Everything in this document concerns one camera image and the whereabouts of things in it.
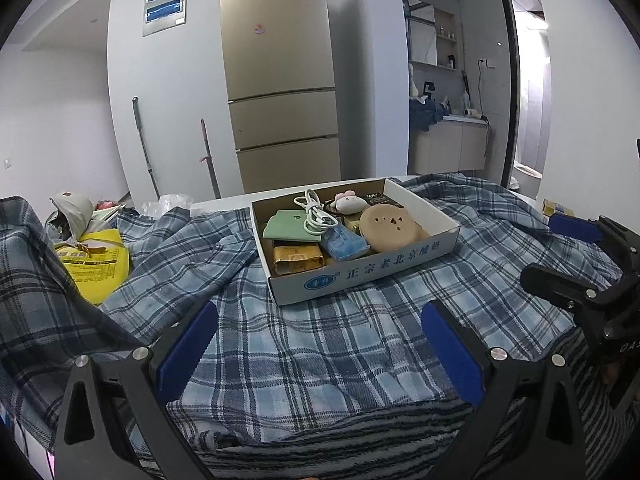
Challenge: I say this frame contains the gold refrigerator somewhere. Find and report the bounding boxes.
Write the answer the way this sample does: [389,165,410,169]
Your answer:
[218,0,343,196]

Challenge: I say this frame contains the blue tissue pack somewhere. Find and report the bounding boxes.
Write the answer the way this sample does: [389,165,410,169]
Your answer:
[320,225,371,262]

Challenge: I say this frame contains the pink and white plush toy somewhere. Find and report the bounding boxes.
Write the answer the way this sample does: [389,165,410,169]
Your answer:
[330,190,366,216]

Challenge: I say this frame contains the metal pole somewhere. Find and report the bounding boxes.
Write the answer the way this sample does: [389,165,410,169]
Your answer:
[131,96,161,200]

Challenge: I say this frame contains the white charging cable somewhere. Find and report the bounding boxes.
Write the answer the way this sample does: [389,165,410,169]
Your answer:
[292,189,341,233]

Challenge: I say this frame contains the yellow cigarette pack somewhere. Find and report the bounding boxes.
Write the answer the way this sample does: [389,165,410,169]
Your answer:
[272,241,326,277]

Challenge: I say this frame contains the black cigarette pack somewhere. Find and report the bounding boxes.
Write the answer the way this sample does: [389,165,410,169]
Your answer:
[362,192,403,211]

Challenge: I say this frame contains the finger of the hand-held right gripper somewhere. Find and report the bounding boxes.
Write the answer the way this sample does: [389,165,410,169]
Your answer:
[519,262,621,313]
[548,214,626,271]

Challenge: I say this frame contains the blue clothes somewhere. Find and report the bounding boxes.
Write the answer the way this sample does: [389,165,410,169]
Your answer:
[410,97,448,132]

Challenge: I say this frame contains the blue plaid blanket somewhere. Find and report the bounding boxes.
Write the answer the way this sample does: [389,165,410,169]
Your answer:
[0,172,640,461]

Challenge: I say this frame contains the wall panel with blue windows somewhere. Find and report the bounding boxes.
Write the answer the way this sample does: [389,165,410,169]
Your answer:
[142,0,190,37]

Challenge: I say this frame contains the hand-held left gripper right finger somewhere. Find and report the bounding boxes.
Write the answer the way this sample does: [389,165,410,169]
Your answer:
[420,300,588,480]

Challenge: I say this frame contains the yellow plastic bag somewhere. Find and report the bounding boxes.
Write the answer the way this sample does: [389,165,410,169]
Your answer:
[52,227,132,306]

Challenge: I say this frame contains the green pouch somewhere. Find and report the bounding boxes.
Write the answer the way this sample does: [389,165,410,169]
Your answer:
[262,210,313,240]

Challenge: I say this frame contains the small yellow box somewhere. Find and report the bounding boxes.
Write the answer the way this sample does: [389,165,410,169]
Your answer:
[541,199,576,218]

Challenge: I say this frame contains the beige vanity cabinet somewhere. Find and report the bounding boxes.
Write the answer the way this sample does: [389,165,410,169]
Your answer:
[407,115,493,176]

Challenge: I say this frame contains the white plastic bag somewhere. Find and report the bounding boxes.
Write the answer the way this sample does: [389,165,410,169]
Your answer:
[141,193,193,218]

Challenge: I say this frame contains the grey cap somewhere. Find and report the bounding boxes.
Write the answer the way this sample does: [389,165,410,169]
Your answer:
[46,190,97,241]

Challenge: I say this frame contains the white cardboard box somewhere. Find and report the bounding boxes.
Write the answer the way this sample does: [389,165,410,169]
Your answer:
[250,176,462,307]

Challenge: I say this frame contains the mirror cabinet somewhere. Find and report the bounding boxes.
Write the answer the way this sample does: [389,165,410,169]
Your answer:
[407,0,457,67]

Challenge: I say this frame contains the beige round pad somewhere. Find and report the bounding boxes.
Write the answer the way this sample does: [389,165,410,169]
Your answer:
[359,205,431,253]

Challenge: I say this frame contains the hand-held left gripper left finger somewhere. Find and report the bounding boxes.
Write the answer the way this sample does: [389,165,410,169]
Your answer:
[52,301,220,480]

